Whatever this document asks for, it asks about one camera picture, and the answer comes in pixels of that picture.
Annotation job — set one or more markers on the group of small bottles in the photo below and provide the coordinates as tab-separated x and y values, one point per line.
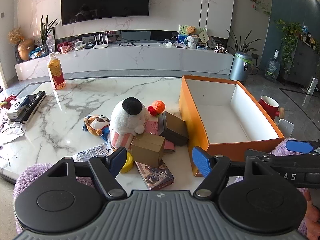
310	38

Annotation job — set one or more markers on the black remote control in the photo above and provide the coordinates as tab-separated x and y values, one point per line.
33	103

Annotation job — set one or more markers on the purple fuzzy cloth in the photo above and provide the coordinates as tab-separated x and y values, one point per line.
32	173
280	148

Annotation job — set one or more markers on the grey trash can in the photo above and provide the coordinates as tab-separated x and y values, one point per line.
240	67

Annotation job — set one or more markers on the illustrated card box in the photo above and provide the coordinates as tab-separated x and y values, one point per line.
155	175

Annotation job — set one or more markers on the white and blue small box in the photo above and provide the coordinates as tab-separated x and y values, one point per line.
17	108

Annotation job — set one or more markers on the red mug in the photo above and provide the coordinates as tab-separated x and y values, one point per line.
268	105

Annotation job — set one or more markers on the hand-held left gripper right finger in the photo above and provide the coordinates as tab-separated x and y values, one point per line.
201	161

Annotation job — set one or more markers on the orange drink bottle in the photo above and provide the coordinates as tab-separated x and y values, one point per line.
56	75

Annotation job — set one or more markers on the dried flower bunch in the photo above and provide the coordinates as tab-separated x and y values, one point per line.
15	35

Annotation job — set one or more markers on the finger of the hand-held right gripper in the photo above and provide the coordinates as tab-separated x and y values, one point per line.
298	146
260	153

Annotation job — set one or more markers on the gold vase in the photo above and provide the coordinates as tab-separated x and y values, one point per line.
26	50

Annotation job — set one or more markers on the white chair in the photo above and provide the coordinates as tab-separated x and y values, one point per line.
286	128

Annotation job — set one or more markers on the dark brown box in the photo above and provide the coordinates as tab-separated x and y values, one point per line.
175	127

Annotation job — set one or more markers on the kraft cardboard box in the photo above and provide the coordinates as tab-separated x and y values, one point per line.
147	150

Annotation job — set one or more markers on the black television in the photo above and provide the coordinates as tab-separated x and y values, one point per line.
105	0

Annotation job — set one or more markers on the white small display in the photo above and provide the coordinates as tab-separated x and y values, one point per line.
80	45

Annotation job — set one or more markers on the white plush with black hat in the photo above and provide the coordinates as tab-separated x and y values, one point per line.
125	122

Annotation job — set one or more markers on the eyeglasses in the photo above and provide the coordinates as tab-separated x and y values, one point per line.
12	125

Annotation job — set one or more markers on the person's right hand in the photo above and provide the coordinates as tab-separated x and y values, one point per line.
313	217

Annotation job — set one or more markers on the red panda plush toy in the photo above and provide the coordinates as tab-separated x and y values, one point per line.
96	123

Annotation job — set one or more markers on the brown teddy bear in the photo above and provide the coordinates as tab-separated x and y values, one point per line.
191	30

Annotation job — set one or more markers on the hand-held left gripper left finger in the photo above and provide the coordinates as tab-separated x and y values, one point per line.
118	158

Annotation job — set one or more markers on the white printed packet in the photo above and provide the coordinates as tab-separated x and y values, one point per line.
92	152

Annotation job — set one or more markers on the long-leaf potted plant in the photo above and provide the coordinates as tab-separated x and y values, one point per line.
241	46

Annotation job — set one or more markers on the orange crochet ball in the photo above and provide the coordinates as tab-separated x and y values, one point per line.
158	106

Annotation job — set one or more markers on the decorative plate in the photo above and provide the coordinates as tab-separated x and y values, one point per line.
212	43

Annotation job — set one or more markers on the grey sideboard cabinet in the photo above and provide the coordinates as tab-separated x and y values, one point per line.
305	62

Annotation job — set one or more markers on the cow figurine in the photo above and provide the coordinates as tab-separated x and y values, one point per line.
220	49

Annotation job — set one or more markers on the wooden fan sign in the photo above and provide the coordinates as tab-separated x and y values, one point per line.
203	38

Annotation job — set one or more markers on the marble television console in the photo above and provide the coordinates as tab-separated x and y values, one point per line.
137	60

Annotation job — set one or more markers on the blue snack bag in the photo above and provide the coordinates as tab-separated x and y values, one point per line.
37	52

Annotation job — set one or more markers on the pink toy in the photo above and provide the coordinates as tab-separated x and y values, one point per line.
62	47

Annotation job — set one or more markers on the white router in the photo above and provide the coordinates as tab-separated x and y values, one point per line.
101	45

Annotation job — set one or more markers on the green ivy plant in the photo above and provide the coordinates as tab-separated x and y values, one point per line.
290	35

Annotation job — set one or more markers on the red feather ornament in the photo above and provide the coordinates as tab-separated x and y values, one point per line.
8	100

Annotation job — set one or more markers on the colourful painted picture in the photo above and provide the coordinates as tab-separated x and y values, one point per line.
182	31

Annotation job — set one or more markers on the clear water jug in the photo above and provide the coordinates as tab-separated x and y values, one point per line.
272	67

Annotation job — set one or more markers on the orange cardboard box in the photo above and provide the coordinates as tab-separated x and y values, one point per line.
190	120

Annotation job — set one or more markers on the pink flat box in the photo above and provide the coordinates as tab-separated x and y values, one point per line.
152	126

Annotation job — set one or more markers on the yellow round container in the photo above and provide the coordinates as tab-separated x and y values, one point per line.
128	165

